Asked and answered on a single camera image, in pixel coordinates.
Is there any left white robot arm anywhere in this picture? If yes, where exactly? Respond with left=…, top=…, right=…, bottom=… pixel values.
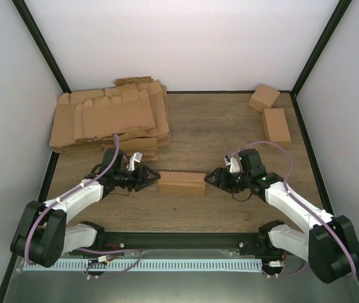
left=10, top=148, right=161, bottom=268

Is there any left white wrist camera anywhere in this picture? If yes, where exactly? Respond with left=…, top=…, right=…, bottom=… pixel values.
left=126, top=151, right=143, bottom=171

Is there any black frame post right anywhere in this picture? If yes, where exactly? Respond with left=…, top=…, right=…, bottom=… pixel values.
left=291, top=0, right=353, bottom=93

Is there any stack of flat cardboard blanks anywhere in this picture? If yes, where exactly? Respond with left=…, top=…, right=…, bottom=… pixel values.
left=49, top=76, right=171, bottom=160

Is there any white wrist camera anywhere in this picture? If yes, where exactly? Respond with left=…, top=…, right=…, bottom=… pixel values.
left=224, top=155, right=240, bottom=174
left=126, top=151, right=143, bottom=171

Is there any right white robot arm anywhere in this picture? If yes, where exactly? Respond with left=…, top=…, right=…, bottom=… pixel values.
left=204, top=149, right=359, bottom=283

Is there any cardboard box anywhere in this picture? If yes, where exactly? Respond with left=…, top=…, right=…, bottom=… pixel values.
left=248, top=84, right=281, bottom=112
left=158, top=171, right=206, bottom=197
left=262, top=108, right=292, bottom=146

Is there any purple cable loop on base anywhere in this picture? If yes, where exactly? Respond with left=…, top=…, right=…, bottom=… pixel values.
left=85, top=247, right=145, bottom=281

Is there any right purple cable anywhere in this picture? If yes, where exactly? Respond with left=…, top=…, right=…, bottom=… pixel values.
left=228, top=140, right=357, bottom=280

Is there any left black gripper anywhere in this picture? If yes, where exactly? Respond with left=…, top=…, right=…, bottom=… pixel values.
left=114, top=165, right=161, bottom=192

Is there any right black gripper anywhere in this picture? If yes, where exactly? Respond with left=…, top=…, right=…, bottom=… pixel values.
left=205, top=168, right=252, bottom=194

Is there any black frame post left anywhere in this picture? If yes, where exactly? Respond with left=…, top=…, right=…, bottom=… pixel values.
left=11, top=0, right=71, bottom=93

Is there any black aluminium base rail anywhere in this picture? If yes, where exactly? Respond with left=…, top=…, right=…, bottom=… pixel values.
left=18, top=232, right=351, bottom=253

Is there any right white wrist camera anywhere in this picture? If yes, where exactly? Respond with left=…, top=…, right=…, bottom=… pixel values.
left=224, top=155, right=240, bottom=174

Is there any black frame post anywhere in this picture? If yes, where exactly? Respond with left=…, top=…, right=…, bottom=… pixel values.
left=11, top=0, right=71, bottom=93
left=291, top=0, right=353, bottom=93

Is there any light blue slotted cable duct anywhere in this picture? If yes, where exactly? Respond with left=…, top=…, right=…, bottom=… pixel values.
left=23, top=259, right=262, bottom=273

